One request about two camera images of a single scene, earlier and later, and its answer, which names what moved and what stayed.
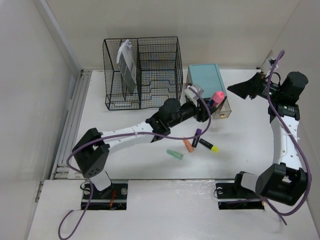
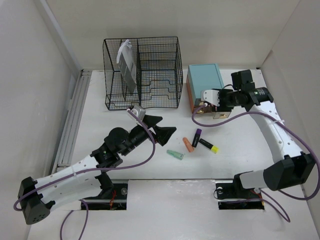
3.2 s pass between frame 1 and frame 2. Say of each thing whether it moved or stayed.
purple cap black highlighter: stayed
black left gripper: moved
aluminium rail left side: stayed
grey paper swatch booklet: stayed
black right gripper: moved
